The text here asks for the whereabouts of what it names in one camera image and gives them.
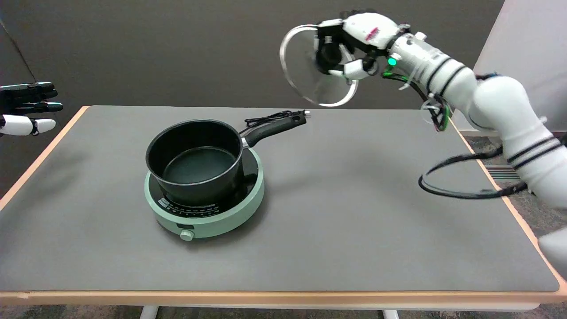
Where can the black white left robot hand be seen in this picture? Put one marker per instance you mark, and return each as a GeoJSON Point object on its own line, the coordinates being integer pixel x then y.
{"type": "Point", "coordinates": [22, 125]}

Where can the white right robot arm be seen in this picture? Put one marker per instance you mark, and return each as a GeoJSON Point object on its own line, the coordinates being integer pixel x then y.
{"type": "Point", "coordinates": [496, 102]}

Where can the white partition panel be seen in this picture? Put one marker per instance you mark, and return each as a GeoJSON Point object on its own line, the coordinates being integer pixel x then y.
{"type": "Point", "coordinates": [531, 35]}

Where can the white table leg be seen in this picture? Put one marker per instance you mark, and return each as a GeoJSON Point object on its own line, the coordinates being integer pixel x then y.
{"type": "Point", "coordinates": [149, 312]}
{"type": "Point", "coordinates": [391, 314]}

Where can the floor vent grille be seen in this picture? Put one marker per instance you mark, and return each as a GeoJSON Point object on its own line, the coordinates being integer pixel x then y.
{"type": "Point", "coordinates": [502, 172]}

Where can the green round induction cooker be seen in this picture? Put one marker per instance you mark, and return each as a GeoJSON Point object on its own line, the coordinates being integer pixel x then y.
{"type": "Point", "coordinates": [212, 226]}

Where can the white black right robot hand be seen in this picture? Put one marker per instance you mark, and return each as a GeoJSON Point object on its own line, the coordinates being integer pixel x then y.
{"type": "Point", "coordinates": [370, 31]}

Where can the glass pot lid black knob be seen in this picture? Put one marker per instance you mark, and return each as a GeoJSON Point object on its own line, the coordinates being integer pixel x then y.
{"type": "Point", "coordinates": [301, 66]}

